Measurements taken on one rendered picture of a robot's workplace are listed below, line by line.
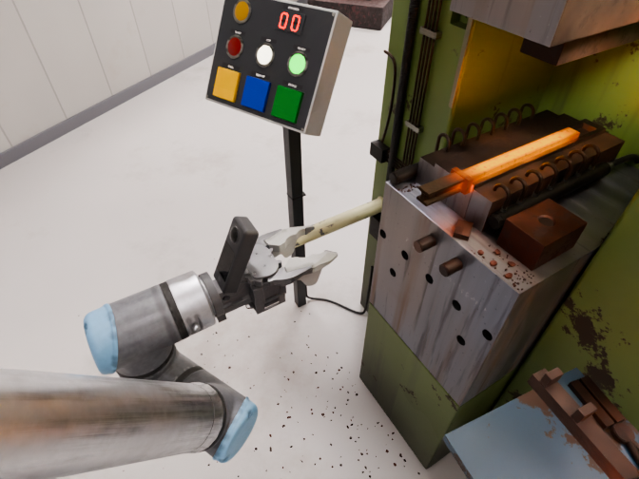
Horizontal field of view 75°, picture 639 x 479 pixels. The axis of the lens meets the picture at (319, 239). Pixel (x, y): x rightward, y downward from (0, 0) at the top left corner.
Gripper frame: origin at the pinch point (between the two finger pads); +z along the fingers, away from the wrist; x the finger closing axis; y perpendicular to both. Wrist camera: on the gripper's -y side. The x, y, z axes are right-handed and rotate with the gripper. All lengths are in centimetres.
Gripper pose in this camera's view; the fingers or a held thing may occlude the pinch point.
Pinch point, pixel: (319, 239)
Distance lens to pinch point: 70.0
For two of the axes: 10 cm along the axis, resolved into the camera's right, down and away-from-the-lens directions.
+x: 5.2, 6.0, -6.1
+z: 8.6, -3.6, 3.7
